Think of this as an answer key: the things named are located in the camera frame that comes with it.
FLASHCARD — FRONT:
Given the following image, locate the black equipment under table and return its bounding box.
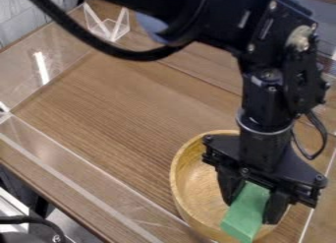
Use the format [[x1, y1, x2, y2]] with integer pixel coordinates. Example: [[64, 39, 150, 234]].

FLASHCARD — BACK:
[[0, 215, 66, 243]]

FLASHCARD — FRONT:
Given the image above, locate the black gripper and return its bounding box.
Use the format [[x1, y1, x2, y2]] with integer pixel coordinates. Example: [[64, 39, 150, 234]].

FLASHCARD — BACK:
[[201, 134, 326, 225]]

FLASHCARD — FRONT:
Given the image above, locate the black cable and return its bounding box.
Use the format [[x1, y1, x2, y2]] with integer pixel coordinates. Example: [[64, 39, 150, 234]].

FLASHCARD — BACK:
[[17, 0, 210, 62]]

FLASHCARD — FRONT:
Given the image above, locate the clear acrylic tray wall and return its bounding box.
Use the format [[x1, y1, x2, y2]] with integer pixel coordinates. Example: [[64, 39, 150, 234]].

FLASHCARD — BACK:
[[0, 2, 336, 243]]

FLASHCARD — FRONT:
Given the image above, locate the green rectangular block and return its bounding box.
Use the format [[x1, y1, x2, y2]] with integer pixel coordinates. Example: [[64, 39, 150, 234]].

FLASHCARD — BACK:
[[220, 183, 269, 243]]

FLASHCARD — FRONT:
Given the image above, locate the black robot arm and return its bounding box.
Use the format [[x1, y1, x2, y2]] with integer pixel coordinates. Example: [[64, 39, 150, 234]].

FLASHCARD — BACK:
[[106, 0, 329, 224]]

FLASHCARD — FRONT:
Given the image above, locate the clear acrylic corner bracket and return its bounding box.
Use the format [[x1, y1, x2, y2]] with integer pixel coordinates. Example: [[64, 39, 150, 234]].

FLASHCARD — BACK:
[[82, 4, 129, 42]]

